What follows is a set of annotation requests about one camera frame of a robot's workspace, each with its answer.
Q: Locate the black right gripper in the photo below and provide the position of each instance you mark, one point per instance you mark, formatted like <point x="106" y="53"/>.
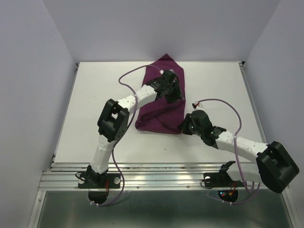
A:
<point x="183" y="126"/>

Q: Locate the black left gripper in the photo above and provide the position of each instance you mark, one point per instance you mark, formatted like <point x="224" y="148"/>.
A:
<point x="177" y="94"/>

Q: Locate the purple cloth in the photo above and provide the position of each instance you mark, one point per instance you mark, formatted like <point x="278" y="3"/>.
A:
<point x="160" y="116"/>

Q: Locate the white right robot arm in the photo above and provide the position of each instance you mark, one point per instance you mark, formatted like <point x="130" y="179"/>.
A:
<point x="270" y="164"/>

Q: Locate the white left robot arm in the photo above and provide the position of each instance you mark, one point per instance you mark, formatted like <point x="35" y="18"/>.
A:
<point x="113" y="121"/>

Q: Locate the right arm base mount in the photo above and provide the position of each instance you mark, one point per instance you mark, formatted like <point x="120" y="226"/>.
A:
<point x="221" y="179"/>

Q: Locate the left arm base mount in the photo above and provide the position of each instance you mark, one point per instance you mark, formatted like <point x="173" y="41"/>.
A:
<point x="99" y="185"/>

